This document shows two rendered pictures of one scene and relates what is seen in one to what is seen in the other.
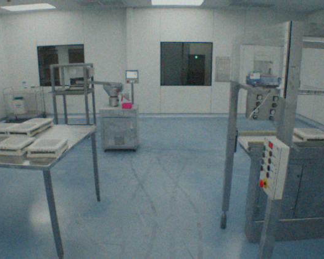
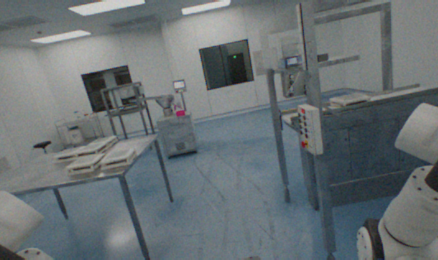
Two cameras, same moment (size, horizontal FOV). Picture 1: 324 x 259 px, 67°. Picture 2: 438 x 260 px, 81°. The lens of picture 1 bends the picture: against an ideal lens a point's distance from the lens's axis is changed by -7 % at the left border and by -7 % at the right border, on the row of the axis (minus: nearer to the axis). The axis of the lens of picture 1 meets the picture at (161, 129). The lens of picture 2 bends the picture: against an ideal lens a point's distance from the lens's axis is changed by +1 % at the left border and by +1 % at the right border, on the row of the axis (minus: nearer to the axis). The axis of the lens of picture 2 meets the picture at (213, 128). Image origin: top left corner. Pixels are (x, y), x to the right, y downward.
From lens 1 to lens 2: 26 cm
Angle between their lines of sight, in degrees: 1
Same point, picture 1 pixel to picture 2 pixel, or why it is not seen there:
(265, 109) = (299, 85)
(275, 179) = (313, 137)
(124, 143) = (185, 147)
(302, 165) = (347, 128)
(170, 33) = (206, 39)
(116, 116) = (173, 124)
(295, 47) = (308, 25)
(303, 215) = (362, 175)
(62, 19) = (100, 44)
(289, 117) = (314, 85)
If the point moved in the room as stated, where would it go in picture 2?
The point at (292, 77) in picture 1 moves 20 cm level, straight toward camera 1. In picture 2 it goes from (310, 50) to (306, 53)
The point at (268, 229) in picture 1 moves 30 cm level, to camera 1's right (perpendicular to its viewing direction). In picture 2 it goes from (321, 184) to (370, 174)
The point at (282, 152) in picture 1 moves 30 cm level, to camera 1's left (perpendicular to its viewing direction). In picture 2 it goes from (313, 113) to (257, 125)
